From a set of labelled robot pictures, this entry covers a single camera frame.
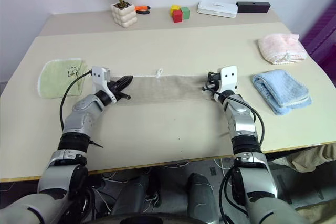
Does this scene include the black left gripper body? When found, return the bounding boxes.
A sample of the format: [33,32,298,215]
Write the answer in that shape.
[106,80,123,98]

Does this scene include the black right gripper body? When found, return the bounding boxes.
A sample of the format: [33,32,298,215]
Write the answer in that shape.
[207,71,222,92]

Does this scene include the beige towel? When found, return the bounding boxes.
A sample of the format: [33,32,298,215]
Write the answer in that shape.
[110,67,215,104]

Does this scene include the green towel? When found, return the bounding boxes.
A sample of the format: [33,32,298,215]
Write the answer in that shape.
[36,57,89,99]

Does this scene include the blue towel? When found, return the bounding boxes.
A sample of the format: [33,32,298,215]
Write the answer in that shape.
[251,69,313,116]

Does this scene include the pink towel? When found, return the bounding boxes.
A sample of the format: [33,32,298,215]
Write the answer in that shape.
[257,33,308,65]

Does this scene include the green plant in white pot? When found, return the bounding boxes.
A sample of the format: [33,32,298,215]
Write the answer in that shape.
[93,0,138,29]

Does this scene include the white flat box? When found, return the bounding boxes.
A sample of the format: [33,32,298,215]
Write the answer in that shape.
[197,0,238,19]

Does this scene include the red block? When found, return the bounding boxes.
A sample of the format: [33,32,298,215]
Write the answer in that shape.
[172,9,184,23]

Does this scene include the orange black pliers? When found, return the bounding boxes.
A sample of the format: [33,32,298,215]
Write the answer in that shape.
[134,5,151,15]

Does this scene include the black rectangular box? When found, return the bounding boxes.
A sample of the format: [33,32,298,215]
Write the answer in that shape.
[235,1,271,14]

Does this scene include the dark rounded robot leg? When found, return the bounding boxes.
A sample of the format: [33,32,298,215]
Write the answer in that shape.
[186,173,220,224]

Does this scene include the purple ribbed panel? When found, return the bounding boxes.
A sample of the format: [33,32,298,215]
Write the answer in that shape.
[299,0,336,68]

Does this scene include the beige crumpled cloth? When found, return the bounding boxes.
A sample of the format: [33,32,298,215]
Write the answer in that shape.
[267,142,336,174]

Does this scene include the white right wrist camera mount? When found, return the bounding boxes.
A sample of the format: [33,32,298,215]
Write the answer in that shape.
[218,65,239,94]

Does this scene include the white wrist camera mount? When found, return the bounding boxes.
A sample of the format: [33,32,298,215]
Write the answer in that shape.
[91,66,112,96]
[218,65,239,94]

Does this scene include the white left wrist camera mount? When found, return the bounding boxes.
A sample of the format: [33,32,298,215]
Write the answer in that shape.
[91,66,112,96]

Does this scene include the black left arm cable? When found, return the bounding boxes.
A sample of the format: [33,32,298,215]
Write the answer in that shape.
[59,69,93,132]

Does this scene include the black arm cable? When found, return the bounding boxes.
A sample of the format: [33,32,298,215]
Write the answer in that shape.
[208,90,265,148]
[59,69,93,132]

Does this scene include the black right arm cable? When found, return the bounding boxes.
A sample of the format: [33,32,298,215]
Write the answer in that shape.
[208,90,265,148]

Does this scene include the white wire bundle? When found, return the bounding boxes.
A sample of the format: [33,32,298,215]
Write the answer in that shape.
[99,159,190,183]

